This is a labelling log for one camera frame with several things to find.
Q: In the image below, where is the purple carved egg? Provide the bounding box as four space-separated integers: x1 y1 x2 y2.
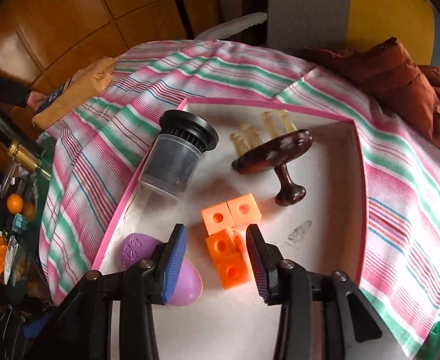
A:
117 233 203 306

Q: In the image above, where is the orange cube block toy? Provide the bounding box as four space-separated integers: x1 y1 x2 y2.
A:
200 193 262 290

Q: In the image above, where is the person's hand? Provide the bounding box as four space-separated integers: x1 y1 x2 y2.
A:
26 90 47 112

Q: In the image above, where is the white tray with pink rim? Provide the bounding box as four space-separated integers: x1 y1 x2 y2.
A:
93 97 368 359

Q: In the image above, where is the clear jar with black lid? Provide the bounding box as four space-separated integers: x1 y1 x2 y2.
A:
139 110 219 199

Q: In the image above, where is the dark wooden massage brush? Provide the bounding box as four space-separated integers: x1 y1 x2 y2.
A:
229 110 313 206

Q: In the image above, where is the striped pink green bedspread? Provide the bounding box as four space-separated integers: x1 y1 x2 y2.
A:
39 41 440 356

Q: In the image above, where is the orange fruit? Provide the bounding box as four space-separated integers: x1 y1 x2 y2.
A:
7 193 24 215

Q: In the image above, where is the dark bottle with gold neck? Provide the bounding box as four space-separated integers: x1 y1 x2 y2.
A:
0 109 52 180

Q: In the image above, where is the brown paper package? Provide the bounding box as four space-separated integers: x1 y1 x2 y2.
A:
32 57 117 130

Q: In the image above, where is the green plastic holder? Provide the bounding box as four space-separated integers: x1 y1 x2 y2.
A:
414 321 440 360

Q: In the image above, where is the rust brown quilted blanket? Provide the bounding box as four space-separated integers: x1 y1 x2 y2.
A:
298 37 440 149

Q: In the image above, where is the grey yellow blue headboard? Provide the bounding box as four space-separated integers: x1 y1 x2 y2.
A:
267 0 440 66

